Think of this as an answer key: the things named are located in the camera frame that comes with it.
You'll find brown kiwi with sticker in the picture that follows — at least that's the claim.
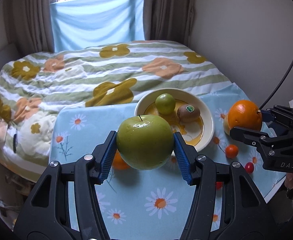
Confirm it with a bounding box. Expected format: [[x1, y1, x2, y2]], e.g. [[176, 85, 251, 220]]
[[177, 104, 200, 122]]

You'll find yellow-brown apple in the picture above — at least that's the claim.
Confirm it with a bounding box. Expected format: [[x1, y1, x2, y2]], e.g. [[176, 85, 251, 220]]
[[223, 115, 230, 135]]

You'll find small orange kumquat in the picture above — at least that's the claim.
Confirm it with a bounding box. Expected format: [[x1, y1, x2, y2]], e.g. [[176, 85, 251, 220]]
[[225, 145, 239, 159]]

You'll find light blue window cloth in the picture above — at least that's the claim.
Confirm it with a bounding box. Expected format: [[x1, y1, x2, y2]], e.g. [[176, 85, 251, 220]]
[[50, 0, 144, 52]]

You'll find daisy print blue tablecloth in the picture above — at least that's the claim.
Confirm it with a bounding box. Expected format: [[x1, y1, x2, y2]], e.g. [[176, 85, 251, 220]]
[[49, 82, 287, 240]]

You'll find cream oval bear dish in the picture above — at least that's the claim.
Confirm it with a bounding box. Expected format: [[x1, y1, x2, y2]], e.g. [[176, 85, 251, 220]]
[[134, 88, 214, 152]]

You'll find black cable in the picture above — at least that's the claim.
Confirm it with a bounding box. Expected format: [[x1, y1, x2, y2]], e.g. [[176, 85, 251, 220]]
[[258, 55, 293, 110]]

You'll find small green apple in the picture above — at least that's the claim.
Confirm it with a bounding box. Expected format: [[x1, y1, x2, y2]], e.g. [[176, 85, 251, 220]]
[[155, 93, 176, 115]]

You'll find orange mandarin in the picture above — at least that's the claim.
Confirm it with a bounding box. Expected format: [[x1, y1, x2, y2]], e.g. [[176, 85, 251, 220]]
[[112, 151, 130, 170]]

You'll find floral striped duvet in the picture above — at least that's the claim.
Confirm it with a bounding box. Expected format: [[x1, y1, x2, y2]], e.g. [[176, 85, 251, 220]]
[[0, 41, 230, 182]]

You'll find brown curtain right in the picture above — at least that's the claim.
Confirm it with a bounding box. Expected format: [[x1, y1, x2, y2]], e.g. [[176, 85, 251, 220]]
[[143, 0, 194, 46]]

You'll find brown curtain left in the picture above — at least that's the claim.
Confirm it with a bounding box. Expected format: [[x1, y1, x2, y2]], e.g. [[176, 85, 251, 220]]
[[3, 0, 57, 56]]

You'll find large green apple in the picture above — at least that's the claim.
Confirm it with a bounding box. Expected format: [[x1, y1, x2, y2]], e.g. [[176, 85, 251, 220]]
[[117, 115, 174, 170]]

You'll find red cherry tomato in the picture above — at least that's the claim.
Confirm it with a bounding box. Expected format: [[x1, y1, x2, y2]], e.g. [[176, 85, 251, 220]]
[[216, 181, 223, 190], [245, 162, 254, 174]]

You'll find large orange with stem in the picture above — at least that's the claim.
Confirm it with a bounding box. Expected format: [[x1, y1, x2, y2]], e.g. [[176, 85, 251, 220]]
[[227, 100, 262, 131]]

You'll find brown curtain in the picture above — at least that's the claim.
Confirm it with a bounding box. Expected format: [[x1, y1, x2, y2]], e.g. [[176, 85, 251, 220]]
[[3, 0, 57, 56], [143, 0, 194, 46]]

